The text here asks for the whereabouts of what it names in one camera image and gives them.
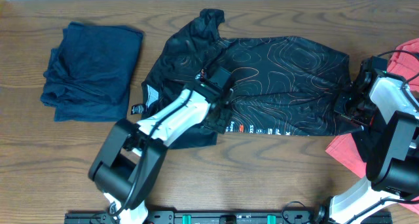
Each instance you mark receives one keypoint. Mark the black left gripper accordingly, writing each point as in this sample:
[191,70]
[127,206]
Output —
[222,126]

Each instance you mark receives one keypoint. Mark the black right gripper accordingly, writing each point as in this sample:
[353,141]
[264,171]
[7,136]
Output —
[341,99]

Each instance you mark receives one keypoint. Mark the black orange contour-pattern shirt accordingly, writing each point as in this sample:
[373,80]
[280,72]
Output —
[286,86]

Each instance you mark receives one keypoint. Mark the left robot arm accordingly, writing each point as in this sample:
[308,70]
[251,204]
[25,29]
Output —
[127,165]

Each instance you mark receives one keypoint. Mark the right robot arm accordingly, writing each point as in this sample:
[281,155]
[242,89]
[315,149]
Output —
[381,104]

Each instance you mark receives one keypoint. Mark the black garment with logo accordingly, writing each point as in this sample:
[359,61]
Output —
[365,141]

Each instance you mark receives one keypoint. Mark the red garment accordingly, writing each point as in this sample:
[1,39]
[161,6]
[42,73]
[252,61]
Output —
[403,61]

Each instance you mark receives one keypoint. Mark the folded navy blue garment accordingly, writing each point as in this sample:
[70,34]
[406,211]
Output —
[89,73]

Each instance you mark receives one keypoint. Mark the black mounting rail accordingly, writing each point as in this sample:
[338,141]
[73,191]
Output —
[170,217]

